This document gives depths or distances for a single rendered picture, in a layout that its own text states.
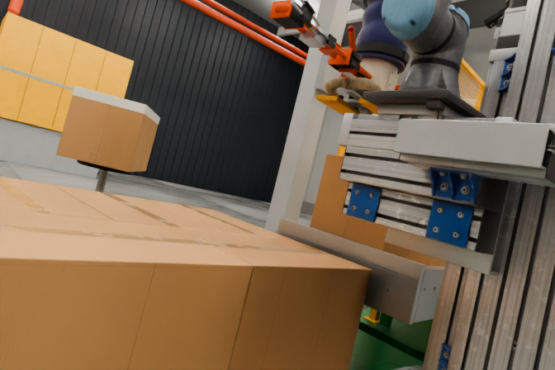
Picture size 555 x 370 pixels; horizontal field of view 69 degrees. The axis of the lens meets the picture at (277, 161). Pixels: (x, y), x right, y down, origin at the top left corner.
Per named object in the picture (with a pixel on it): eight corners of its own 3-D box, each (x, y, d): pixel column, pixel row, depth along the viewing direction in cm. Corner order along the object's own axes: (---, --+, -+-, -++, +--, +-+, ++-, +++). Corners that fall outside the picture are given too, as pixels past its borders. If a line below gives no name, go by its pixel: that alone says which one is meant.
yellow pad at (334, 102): (353, 121, 187) (355, 111, 187) (372, 123, 181) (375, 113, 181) (315, 99, 161) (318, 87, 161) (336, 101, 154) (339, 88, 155)
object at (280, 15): (285, 30, 124) (289, 15, 125) (304, 29, 120) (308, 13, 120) (268, 17, 118) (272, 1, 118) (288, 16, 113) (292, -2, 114)
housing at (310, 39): (309, 48, 134) (312, 35, 134) (326, 47, 130) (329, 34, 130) (297, 39, 128) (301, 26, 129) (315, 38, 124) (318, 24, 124)
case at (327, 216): (378, 248, 222) (395, 178, 224) (448, 272, 192) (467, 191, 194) (305, 239, 183) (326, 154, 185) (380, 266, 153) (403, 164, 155)
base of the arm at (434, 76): (469, 114, 98) (478, 75, 98) (440, 94, 88) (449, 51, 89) (415, 113, 109) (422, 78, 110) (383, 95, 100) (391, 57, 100)
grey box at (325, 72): (329, 97, 295) (339, 59, 296) (335, 97, 291) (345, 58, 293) (313, 88, 281) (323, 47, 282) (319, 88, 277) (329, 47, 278)
